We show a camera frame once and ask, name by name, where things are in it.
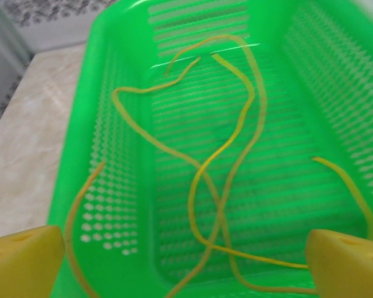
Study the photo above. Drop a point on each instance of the aluminium frame post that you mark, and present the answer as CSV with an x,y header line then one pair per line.
x,y
6,46

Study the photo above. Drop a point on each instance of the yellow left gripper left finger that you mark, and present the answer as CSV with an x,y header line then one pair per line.
x,y
21,267

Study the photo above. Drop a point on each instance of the green plastic basket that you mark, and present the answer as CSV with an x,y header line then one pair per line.
x,y
298,93

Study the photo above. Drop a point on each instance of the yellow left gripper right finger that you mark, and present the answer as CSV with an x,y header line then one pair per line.
x,y
348,270

